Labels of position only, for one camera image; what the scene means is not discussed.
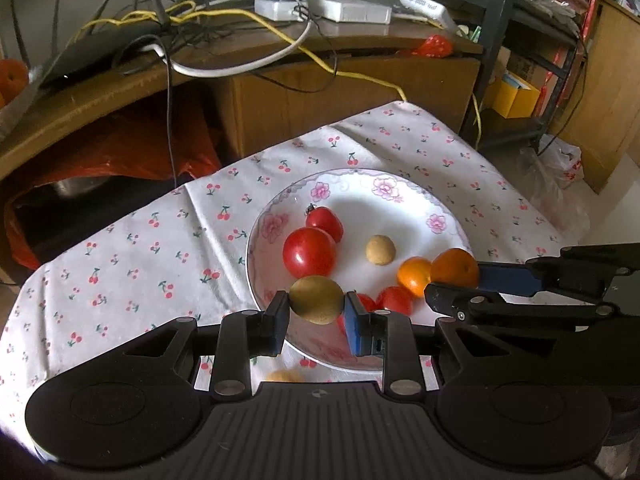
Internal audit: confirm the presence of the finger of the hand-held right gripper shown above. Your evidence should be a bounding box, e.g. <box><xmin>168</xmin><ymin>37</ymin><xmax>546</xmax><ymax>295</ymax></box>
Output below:
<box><xmin>477</xmin><ymin>243</ymin><xmax>640</xmax><ymax>303</ymax></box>
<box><xmin>424</xmin><ymin>282</ymin><xmax>617</xmax><ymax>325</ymax></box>

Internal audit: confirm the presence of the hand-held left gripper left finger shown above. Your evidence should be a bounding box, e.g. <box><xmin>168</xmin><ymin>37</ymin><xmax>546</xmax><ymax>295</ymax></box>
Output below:
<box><xmin>112</xmin><ymin>290</ymin><xmax>290</xmax><ymax>402</ymax></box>

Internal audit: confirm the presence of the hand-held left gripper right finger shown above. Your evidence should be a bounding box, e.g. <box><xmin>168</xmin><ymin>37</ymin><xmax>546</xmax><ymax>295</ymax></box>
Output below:
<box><xmin>343</xmin><ymin>291</ymin><xmax>501</xmax><ymax>401</ymax></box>

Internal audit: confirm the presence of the oblong red tomato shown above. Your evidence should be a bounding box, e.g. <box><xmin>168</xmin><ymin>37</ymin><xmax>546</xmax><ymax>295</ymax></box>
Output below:
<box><xmin>336</xmin><ymin>292</ymin><xmax>378</xmax><ymax>336</ymax></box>

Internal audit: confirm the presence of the smooth orange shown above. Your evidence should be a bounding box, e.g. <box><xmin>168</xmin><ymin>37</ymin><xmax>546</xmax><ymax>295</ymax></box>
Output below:
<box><xmin>430</xmin><ymin>248</ymin><xmax>480</xmax><ymax>288</ymax></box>

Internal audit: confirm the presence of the small orange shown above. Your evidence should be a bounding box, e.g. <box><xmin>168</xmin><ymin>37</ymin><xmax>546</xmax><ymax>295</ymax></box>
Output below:
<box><xmin>396</xmin><ymin>256</ymin><xmax>433</xmax><ymax>298</ymax></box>

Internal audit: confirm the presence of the round red tomato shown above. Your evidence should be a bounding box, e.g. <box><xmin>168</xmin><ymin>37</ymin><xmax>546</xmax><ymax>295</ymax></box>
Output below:
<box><xmin>376</xmin><ymin>286</ymin><xmax>414</xmax><ymax>317</ymax></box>

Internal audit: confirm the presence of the large brown kiwi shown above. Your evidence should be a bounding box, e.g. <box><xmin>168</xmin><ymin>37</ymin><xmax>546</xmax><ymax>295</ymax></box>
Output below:
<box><xmin>289</xmin><ymin>275</ymin><xmax>346</xmax><ymax>326</ymax></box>

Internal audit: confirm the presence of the large orange-red tomato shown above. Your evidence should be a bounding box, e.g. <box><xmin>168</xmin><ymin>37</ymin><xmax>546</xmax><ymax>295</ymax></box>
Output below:
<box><xmin>282</xmin><ymin>227</ymin><xmax>337</xmax><ymax>280</ymax></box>

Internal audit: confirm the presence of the white floral rim plate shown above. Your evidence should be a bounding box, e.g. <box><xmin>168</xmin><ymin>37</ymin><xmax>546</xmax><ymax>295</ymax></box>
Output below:
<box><xmin>245</xmin><ymin>168</ymin><xmax>475</xmax><ymax>372</ymax></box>

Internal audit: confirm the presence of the small round tan fruit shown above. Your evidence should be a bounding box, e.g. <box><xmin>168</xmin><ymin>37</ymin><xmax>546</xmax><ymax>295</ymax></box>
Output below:
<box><xmin>365</xmin><ymin>234</ymin><xmax>397</xmax><ymax>266</ymax></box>

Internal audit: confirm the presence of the small tomato with stem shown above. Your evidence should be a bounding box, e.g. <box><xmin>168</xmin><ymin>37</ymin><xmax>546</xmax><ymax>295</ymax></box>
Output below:
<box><xmin>305</xmin><ymin>204</ymin><xmax>344</xmax><ymax>243</ymax></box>

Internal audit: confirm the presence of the white plastic bag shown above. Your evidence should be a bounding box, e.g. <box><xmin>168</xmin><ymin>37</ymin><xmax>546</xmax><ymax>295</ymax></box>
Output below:
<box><xmin>520</xmin><ymin>135</ymin><xmax>591</xmax><ymax>231</ymax></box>

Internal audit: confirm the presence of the cherry print tablecloth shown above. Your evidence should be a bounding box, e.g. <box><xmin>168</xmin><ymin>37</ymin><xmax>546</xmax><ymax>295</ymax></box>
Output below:
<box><xmin>0</xmin><ymin>101</ymin><xmax>591</xmax><ymax>456</ymax></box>

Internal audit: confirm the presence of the yellow box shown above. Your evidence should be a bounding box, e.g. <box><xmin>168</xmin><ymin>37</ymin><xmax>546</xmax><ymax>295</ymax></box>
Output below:
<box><xmin>492</xmin><ymin>72</ymin><xmax>541</xmax><ymax>118</ymax></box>

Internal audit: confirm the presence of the wooden cabinet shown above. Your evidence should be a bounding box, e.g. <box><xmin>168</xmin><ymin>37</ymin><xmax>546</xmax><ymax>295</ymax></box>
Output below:
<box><xmin>550</xmin><ymin>0</ymin><xmax>640</xmax><ymax>196</ymax></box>

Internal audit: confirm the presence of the cardboard box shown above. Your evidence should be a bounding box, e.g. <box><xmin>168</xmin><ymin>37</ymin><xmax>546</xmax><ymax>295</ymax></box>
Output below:
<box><xmin>505</xmin><ymin>45</ymin><xmax>571</xmax><ymax>92</ymax></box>

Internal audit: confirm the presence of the orange plastic bag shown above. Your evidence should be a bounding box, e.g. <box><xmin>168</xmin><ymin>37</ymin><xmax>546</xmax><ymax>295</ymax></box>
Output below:
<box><xmin>5</xmin><ymin>105</ymin><xmax>221</xmax><ymax>271</ymax></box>

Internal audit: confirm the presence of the metal basin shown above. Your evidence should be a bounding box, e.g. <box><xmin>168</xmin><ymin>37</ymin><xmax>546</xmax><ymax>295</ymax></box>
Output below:
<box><xmin>50</xmin><ymin>172</ymin><xmax>131</xmax><ymax>198</ymax></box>

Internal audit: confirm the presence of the red plastic wrapper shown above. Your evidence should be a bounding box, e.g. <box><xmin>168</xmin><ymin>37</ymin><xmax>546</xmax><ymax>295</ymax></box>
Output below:
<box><xmin>412</xmin><ymin>35</ymin><xmax>453</xmax><ymax>58</ymax></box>

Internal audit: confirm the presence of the dark metal shelf rack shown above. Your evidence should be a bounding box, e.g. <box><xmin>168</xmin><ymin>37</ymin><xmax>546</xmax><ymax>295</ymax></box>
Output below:
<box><xmin>460</xmin><ymin>0</ymin><xmax>591</xmax><ymax>151</ymax></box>

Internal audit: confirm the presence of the wooden desk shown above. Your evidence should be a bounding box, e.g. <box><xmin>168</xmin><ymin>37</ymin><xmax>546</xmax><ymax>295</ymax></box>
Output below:
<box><xmin>0</xmin><ymin>0</ymin><xmax>483</xmax><ymax>181</ymax></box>

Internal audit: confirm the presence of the white labelled device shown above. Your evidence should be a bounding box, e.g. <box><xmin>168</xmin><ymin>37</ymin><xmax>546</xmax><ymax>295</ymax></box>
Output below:
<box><xmin>400</xmin><ymin>0</ymin><xmax>458</xmax><ymax>29</ymax></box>

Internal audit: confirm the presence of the white flat device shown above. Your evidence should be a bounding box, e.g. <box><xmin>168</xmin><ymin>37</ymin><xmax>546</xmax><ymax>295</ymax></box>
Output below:
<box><xmin>305</xmin><ymin>0</ymin><xmax>392</xmax><ymax>24</ymax></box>

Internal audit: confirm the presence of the white power strip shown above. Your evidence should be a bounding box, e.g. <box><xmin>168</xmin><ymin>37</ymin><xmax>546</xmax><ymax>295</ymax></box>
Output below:
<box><xmin>255</xmin><ymin>0</ymin><xmax>311</xmax><ymax>22</ymax></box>

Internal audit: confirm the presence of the black router with antennas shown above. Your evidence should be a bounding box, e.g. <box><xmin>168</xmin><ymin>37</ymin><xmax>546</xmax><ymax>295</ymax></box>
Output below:
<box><xmin>10</xmin><ymin>0</ymin><xmax>231</xmax><ymax>91</ymax></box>

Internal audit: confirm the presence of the orange fruit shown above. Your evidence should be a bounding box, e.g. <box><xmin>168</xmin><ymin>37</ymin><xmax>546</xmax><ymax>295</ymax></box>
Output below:
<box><xmin>0</xmin><ymin>59</ymin><xmax>29</xmax><ymax>107</ymax></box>

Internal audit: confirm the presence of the yellow cable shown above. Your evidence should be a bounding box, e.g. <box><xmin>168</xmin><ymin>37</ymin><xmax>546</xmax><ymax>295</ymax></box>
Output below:
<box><xmin>72</xmin><ymin>0</ymin><xmax>483</xmax><ymax>148</ymax></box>

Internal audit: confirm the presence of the white cable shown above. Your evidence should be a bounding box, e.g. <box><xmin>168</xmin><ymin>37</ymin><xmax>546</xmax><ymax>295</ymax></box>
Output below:
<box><xmin>145</xmin><ymin>17</ymin><xmax>313</xmax><ymax>78</ymax></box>

